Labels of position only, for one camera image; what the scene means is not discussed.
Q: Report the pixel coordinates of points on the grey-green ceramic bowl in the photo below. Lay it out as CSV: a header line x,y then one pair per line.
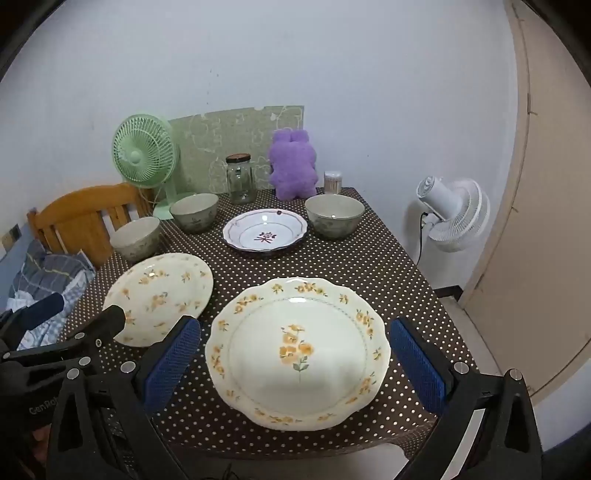
x,y
136,242
334,217
194,214

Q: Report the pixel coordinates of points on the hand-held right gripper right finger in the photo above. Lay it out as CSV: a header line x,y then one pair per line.
x,y
418,364

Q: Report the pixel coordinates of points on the wall socket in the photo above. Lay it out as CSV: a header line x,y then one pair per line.
x,y
10,237

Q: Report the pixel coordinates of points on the brown polka dot tablecloth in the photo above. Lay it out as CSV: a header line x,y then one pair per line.
x,y
369,277

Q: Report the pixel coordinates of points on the purple plush toy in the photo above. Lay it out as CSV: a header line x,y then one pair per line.
x,y
293,166

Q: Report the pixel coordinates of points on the green patterned board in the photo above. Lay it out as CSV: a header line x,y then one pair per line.
x,y
221,134

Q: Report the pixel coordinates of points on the beige door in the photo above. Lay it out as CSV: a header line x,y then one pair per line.
x,y
545,207

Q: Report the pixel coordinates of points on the green desk fan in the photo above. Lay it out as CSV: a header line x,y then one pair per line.
x,y
138,157

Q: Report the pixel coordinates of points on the cotton swab container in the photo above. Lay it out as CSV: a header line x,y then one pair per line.
x,y
332,182

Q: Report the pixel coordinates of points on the white wall fan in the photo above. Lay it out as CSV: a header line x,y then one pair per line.
x,y
443,203

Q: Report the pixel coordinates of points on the yellow bouquet scalloped plate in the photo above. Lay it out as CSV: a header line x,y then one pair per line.
x,y
295,350

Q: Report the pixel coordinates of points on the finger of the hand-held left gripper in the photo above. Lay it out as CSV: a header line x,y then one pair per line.
x,y
111,319
46,307

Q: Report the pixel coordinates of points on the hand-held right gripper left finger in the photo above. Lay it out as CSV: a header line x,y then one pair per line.
x,y
173,360

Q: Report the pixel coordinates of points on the blue gingham blanket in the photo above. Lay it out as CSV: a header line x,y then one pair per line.
x,y
69,295

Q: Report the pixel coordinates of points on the wooden chair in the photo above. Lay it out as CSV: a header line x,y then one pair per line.
x,y
78,217

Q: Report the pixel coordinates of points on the yellow flower plate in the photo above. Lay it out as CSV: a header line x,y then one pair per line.
x,y
157,286

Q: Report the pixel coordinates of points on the grey plaid blanket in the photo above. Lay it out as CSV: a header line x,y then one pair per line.
x,y
46,272

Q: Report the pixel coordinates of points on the glass jar with dark lid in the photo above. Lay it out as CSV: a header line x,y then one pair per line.
x,y
240,182

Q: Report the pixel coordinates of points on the white red flower plate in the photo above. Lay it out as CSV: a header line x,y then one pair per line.
x,y
265,228

